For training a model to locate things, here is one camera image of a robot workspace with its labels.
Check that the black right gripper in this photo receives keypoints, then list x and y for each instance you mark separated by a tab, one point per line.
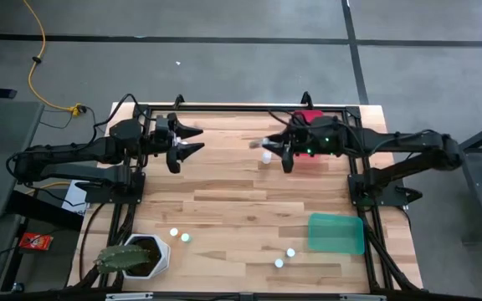
320	134

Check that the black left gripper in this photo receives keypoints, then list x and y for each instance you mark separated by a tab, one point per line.
159	144

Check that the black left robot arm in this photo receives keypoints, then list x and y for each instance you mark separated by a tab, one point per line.
78	150

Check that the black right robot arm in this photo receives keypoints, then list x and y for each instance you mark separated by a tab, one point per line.
412	140

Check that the pink plastic bin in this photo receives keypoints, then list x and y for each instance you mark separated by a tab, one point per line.
308	115

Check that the teal plastic bin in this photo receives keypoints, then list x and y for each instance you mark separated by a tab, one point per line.
336	234

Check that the white hexagonal plant pot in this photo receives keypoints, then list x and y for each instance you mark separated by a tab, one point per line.
163	255

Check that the white paper sheet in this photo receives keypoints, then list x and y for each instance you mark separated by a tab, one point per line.
73	200

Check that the green cactus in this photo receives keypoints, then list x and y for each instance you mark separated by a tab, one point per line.
121	259

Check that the red snack packet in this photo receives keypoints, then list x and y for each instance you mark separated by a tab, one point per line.
36	241

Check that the black aluminium table frame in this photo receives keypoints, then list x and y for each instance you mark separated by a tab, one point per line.
232	108

